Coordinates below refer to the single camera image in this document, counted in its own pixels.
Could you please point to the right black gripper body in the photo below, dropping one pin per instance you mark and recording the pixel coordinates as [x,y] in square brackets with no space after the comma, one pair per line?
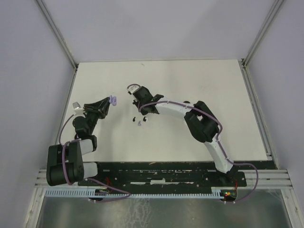
[143,110]

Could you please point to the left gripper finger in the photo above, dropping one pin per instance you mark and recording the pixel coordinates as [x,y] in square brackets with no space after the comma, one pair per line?
[104,109]
[95,107]

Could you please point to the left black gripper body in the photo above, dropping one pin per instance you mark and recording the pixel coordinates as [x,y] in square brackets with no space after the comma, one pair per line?
[92,120]

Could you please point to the purple earbud charging case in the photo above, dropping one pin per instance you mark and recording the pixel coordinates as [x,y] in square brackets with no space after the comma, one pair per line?
[113,100]

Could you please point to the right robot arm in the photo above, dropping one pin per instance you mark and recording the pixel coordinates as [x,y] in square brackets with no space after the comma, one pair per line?
[201,122]

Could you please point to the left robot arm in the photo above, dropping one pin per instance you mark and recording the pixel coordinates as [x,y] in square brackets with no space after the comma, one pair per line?
[65,160]

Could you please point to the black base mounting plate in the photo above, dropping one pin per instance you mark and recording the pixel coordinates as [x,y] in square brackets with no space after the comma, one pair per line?
[165,177]

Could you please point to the right controller board with LEDs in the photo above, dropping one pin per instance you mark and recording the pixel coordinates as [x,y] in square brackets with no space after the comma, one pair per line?
[229,195]

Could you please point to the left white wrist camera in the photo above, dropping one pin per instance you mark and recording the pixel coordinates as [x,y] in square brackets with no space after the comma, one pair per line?
[77,108]

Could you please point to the left aluminium frame post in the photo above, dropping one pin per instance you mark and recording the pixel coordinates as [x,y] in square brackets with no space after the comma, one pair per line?
[56,32]

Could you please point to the aluminium frame post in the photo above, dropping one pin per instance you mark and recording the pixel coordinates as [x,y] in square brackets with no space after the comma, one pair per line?
[56,32]
[266,25]

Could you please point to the right aluminium frame post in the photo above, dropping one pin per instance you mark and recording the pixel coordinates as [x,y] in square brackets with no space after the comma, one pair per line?
[266,25]

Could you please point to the white slotted cable duct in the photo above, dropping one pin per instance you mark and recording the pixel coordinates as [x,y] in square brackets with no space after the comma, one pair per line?
[80,192]

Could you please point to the aluminium front rail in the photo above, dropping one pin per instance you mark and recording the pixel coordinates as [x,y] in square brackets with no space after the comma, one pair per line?
[260,179]

